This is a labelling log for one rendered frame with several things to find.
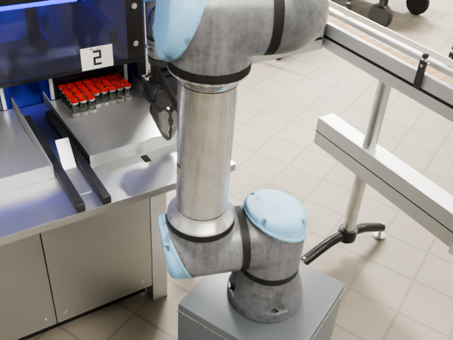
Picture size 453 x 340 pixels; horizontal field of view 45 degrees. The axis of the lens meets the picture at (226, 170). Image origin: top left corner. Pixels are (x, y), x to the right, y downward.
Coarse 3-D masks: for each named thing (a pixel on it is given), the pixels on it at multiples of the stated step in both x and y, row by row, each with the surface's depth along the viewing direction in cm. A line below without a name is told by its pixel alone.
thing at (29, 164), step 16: (0, 112) 141; (16, 112) 139; (0, 128) 135; (16, 128) 135; (0, 144) 129; (16, 144) 129; (32, 144) 130; (0, 160) 124; (16, 160) 124; (32, 160) 125; (48, 160) 120; (0, 176) 119; (16, 176) 115; (32, 176) 117; (48, 176) 119; (0, 192) 115
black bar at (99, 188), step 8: (48, 112) 139; (48, 120) 139; (56, 120) 136; (56, 128) 133; (64, 128) 133; (64, 136) 130; (72, 144) 128; (80, 152) 125; (80, 160) 123; (80, 168) 122; (88, 168) 120; (88, 176) 118; (96, 176) 118; (96, 184) 116; (96, 192) 116; (104, 192) 114; (104, 200) 113
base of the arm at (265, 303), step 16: (240, 272) 102; (240, 288) 102; (256, 288) 100; (272, 288) 99; (288, 288) 101; (240, 304) 103; (256, 304) 101; (272, 304) 102; (288, 304) 102; (256, 320) 102; (272, 320) 102
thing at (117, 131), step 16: (64, 112) 143; (96, 112) 144; (112, 112) 144; (128, 112) 145; (144, 112) 145; (80, 128) 137; (96, 128) 137; (112, 128) 138; (128, 128) 138; (144, 128) 139; (80, 144) 126; (96, 144) 131; (112, 144) 132; (128, 144) 126; (144, 144) 129; (160, 144) 132; (96, 160) 123; (112, 160) 126
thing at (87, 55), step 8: (88, 48) 136; (96, 48) 137; (104, 48) 139; (112, 48) 140; (88, 56) 137; (96, 56) 139; (104, 56) 140; (112, 56) 141; (88, 64) 139; (104, 64) 141; (112, 64) 142
